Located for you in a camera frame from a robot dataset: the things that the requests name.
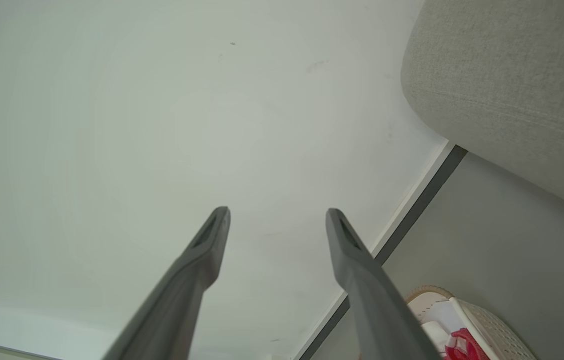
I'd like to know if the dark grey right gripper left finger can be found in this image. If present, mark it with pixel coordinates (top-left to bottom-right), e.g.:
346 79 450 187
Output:
103 206 231 360

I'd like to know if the white cloth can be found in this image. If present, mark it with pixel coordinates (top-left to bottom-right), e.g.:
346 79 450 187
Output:
419 299 463 352

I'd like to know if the white perforated laundry basket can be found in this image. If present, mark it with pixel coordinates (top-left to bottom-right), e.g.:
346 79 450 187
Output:
404 285 537 360

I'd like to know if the red jersey with white trim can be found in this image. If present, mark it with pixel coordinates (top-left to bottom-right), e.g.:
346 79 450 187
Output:
444 328 490 360

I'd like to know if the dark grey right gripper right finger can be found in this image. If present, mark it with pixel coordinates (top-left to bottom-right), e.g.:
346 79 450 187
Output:
326 208 442 360

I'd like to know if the white and dark baseboard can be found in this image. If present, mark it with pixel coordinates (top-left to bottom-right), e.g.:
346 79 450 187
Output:
289 141 468 360

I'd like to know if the grey fabric sofa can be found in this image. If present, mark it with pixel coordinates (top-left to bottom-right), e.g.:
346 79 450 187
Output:
401 0 564 221

